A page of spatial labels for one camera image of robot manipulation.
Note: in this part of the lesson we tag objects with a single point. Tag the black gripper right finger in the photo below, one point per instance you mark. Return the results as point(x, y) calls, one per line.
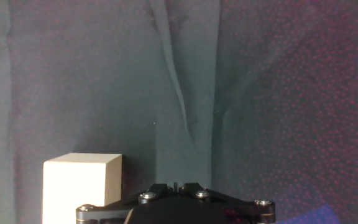
point(250, 213)

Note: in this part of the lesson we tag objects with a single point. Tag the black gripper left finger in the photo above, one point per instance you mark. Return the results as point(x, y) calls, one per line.
point(98, 214)

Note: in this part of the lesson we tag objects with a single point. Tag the small wooden block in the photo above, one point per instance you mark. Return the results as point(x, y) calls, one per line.
point(73, 186)

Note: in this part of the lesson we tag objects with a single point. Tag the black cloth with blue print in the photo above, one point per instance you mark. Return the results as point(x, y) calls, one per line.
point(259, 93)

